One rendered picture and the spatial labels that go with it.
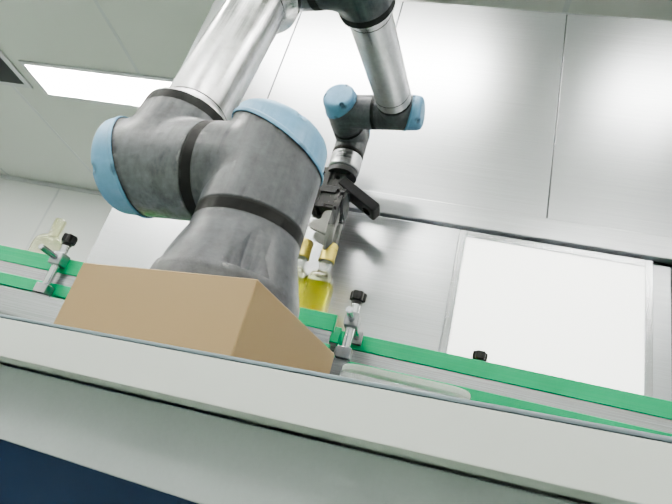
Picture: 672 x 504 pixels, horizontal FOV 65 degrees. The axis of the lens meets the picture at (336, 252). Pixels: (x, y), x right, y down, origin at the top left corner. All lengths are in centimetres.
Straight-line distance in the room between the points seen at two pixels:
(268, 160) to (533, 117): 113
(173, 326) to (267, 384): 10
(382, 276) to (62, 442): 88
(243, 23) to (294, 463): 58
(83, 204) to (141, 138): 514
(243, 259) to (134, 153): 20
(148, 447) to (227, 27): 53
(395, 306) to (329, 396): 89
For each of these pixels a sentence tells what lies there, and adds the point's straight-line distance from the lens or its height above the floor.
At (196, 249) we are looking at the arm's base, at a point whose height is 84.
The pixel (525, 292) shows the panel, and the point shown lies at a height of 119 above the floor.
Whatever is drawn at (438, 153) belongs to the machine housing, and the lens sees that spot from 146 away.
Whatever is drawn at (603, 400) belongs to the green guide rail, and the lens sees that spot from 106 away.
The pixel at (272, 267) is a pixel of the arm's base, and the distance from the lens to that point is 48.
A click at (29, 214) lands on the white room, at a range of 601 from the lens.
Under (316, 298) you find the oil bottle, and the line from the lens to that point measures 108.
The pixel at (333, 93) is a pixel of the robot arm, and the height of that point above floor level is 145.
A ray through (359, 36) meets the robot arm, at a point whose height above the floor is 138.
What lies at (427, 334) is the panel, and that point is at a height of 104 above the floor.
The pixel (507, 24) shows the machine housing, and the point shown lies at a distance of 181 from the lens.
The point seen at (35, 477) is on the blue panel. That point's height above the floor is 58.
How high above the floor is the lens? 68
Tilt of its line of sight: 24 degrees up
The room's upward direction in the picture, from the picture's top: 16 degrees clockwise
